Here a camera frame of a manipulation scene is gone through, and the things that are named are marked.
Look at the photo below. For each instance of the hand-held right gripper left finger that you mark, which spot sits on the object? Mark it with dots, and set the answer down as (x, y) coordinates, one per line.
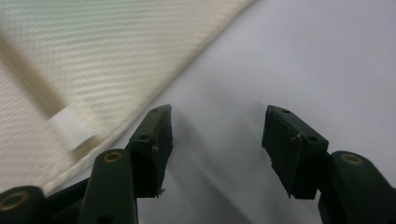
(152, 149)

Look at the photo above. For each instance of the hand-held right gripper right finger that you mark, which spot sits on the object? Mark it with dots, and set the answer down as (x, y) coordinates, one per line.
(289, 149)

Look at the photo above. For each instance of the cream woven cloth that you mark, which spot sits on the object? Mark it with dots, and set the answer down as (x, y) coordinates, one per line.
(102, 53)

